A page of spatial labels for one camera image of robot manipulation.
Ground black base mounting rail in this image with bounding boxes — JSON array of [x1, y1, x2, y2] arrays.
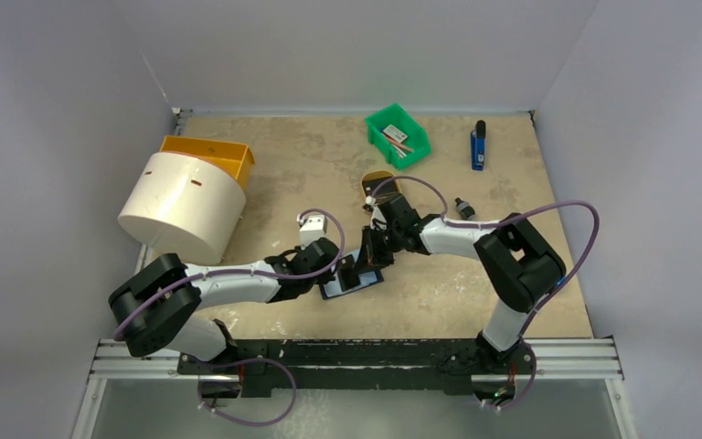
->
[[177, 337, 536, 402]]

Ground items inside green bin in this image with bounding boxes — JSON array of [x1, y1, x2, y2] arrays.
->
[[381, 124, 414, 158]]

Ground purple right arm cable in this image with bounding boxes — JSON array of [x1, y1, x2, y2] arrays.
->
[[370, 176, 601, 337]]

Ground blue stapler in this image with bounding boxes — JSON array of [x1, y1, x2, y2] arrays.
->
[[470, 120, 486, 171]]

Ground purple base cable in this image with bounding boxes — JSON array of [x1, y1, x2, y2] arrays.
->
[[196, 356, 300, 428], [478, 342, 538, 414]]

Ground black VIP credit cards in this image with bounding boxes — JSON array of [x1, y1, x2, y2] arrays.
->
[[362, 177, 400, 200]]

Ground yellow wooden box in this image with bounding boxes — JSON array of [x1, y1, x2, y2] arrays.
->
[[160, 135, 255, 190]]

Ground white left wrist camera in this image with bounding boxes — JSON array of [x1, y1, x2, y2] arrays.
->
[[298, 214, 327, 248]]

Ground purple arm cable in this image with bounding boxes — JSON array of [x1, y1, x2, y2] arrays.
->
[[112, 209, 346, 342], [370, 176, 601, 337]]

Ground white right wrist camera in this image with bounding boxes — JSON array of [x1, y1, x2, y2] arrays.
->
[[364, 197, 388, 230]]

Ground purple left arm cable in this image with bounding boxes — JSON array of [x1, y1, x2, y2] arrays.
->
[[112, 209, 346, 342]]

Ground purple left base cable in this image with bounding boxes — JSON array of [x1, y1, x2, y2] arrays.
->
[[196, 356, 300, 428]]

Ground white cylindrical container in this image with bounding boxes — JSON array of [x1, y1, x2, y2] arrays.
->
[[117, 152, 246, 265]]

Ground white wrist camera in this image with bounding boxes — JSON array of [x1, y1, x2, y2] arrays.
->
[[364, 197, 388, 230], [298, 214, 327, 248]]

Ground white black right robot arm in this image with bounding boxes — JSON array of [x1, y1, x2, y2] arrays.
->
[[344, 195, 566, 372]]

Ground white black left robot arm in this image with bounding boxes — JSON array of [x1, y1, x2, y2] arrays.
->
[[108, 238, 341, 374]]

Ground blue leather card holder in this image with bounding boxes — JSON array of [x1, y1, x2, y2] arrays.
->
[[319, 249, 384, 300]]

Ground green plastic bin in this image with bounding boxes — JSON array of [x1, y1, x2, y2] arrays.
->
[[365, 103, 431, 170]]

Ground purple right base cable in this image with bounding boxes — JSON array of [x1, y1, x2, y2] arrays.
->
[[478, 342, 538, 414]]

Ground tan oval plastic tray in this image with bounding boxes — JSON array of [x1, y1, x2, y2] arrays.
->
[[360, 170, 401, 213]]

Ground black credit card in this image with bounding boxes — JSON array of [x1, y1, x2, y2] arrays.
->
[[337, 254, 362, 292]]

